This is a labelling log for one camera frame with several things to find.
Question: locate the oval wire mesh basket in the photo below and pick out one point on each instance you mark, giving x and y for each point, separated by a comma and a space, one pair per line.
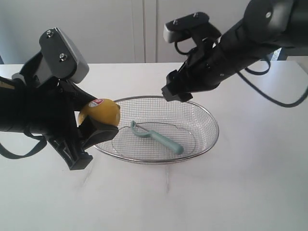
189, 124

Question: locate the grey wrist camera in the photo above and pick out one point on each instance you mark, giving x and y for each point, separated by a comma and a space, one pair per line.
58, 58
195, 26

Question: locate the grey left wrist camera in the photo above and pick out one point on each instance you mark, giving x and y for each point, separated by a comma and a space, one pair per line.
58, 58

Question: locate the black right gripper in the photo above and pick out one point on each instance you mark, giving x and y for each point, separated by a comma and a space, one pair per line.
205, 71

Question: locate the yellow lemon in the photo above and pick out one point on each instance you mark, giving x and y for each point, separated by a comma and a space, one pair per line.
104, 111

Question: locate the white cabinet doors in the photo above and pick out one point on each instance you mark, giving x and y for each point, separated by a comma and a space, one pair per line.
106, 31

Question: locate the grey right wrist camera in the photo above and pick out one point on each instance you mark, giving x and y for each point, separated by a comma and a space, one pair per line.
195, 26

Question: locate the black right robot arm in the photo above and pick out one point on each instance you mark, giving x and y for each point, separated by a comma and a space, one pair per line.
266, 26

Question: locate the teal handled peeler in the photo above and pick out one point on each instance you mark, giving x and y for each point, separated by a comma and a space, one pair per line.
141, 132

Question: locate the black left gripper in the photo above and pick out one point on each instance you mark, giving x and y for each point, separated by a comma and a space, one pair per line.
47, 114

